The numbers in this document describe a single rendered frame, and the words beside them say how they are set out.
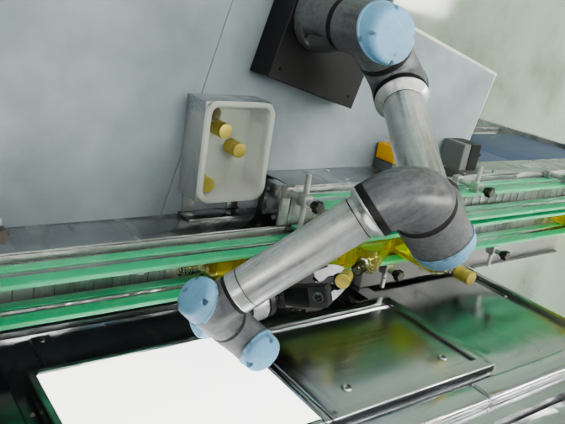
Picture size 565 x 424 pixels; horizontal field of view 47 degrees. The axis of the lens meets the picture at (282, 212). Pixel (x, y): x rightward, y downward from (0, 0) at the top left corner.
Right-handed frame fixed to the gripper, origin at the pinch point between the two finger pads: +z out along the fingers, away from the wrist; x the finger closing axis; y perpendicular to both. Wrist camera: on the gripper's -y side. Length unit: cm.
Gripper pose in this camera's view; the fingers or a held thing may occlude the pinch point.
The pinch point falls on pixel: (342, 279)
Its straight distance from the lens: 142.0
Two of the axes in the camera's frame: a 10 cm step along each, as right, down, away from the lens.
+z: 8.0, -1.7, 5.7
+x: 1.0, 9.8, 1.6
